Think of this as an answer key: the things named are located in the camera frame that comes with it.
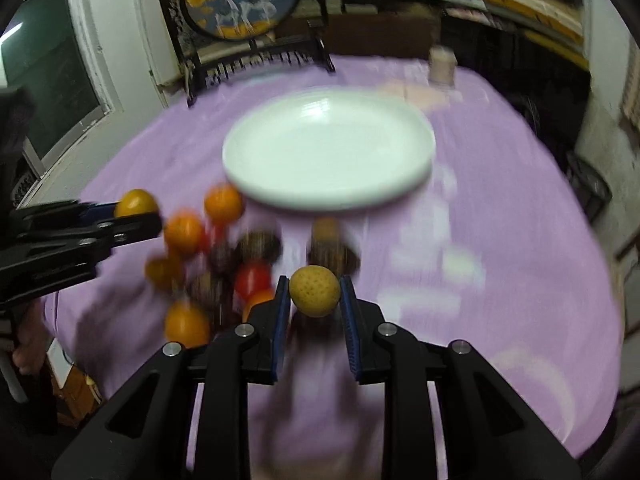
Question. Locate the dark striped passion fruit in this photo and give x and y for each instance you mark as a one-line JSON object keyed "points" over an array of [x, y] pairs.
{"points": [[205, 290]]}

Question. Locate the wooden bookshelf with books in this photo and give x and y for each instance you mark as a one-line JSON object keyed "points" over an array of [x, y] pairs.
{"points": [[500, 0]]}

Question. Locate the yellow-orange citrus fruit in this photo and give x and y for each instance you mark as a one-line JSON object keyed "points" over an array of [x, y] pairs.
{"points": [[253, 300]]}

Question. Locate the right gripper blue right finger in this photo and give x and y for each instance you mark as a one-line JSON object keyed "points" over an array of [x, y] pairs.
{"points": [[361, 319]]}

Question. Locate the large orange mandarin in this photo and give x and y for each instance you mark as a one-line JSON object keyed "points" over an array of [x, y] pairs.
{"points": [[183, 233]]}

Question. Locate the person's hand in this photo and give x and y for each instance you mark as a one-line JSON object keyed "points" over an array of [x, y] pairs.
{"points": [[34, 340]]}

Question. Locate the window with white frame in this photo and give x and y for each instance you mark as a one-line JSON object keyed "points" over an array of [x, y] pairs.
{"points": [[52, 49]]}

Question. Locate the brown striped passion fruit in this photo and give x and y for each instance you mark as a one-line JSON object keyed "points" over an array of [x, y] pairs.
{"points": [[339, 258]]}

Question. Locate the ornate black stand screen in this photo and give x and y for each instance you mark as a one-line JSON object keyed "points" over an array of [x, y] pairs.
{"points": [[215, 40]]}

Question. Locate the tan longan fruit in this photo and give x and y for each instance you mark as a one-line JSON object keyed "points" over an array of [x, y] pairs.
{"points": [[325, 230]]}

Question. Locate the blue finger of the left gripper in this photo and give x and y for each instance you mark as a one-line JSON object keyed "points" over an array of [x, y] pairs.
{"points": [[120, 231], [94, 212]]}

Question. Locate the white round plate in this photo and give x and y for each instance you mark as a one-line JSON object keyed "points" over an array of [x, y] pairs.
{"points": [[329, 149]]}

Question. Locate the purple tablecloth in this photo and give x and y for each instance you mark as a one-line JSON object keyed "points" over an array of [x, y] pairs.
{"points": [[493, 249]]}

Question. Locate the small orange mandarin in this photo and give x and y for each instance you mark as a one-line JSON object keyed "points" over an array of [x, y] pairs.
{"points": [[165, 273]]}

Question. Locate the dark purple plum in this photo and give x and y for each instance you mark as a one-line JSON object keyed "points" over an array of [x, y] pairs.
{"points": [[221, 257]]}

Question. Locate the small yellow-brown longan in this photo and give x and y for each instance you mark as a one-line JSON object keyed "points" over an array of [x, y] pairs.
{"points": [[315, 291]]}

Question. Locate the dark round stool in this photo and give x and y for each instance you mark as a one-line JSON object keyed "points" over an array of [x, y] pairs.
{"points": [[590, 189]]}

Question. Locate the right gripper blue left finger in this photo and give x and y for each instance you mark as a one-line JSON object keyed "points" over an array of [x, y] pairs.
{"points": [[267, 345]]}

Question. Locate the yellow-orange kumquat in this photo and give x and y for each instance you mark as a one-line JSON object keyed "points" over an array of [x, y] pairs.
{"points": [[136, 201]]}

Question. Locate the red cherry tomato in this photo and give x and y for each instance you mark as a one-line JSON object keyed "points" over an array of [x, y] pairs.
{"points": [[252, 277]]}

